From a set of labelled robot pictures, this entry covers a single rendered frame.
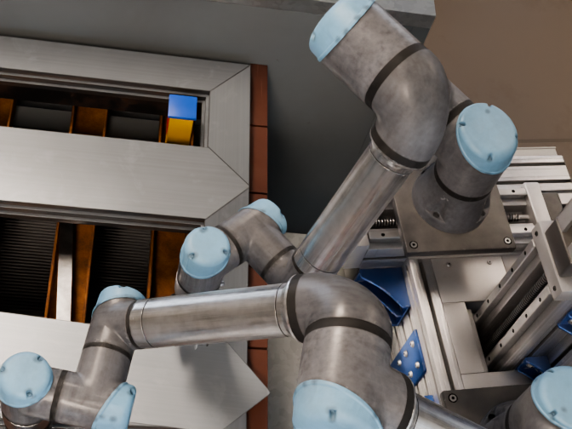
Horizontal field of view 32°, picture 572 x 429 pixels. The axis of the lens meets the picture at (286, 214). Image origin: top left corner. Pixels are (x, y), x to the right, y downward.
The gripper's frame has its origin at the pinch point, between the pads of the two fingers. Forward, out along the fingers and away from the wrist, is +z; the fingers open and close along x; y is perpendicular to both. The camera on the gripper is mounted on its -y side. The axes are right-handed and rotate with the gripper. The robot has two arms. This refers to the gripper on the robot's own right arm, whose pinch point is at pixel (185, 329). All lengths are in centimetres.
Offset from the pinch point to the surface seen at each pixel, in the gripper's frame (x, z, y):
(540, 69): 132, 87, -158
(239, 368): 10.5, 0.6, 7.0
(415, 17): 46, -17, -71
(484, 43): 112, 87, -167
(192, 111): -1, -2, -50
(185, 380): 0.7, 0.6, 9.9
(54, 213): -26.8, 2.7, -24.7
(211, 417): 5.6, 0.6, 16.8
